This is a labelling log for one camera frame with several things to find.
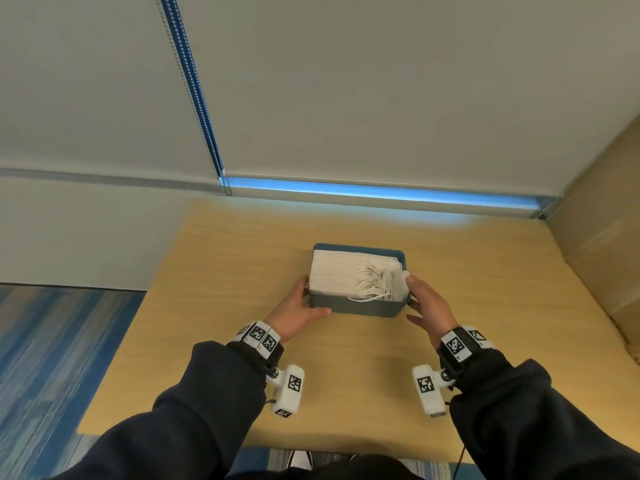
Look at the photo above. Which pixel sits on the blue-grey storage box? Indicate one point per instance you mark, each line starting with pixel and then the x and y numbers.
pixel 357 305

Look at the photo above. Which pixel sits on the person's left thumb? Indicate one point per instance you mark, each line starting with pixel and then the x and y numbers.
pixel 319 311

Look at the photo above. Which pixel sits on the person's right hand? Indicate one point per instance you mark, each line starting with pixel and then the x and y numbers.
pixel 434 312

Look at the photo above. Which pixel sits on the person's left forearm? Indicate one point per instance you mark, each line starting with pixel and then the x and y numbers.
pixel 200 409

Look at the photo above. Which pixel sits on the white roller blind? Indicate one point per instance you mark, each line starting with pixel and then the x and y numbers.
pixel 95 79
pixel 400 84

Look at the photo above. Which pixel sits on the person's right forearm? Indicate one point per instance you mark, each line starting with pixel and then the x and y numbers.
pixel 520 419

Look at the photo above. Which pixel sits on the person's right thumb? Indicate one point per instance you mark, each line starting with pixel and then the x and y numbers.
pixel 415 320

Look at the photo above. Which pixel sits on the window glass strip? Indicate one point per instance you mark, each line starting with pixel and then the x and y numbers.
pixel 380 190

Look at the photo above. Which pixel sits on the black wristband with marker tags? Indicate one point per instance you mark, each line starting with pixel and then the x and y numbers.
pixel 459 345
pixel 260 338

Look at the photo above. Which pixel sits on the person's left hand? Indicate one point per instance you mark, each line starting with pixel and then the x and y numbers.
pixel 291 314

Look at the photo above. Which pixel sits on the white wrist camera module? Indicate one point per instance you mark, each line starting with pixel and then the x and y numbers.
pixel 429 389
pixel 289 389

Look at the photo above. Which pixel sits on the brown cardboard box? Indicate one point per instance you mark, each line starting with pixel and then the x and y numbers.
pixel 602 244

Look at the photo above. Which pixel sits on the stack of white face masks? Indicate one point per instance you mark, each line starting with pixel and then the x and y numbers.
pixel 345 274

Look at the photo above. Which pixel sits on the person's dark trousers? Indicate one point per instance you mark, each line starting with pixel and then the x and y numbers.
pixel 350 468

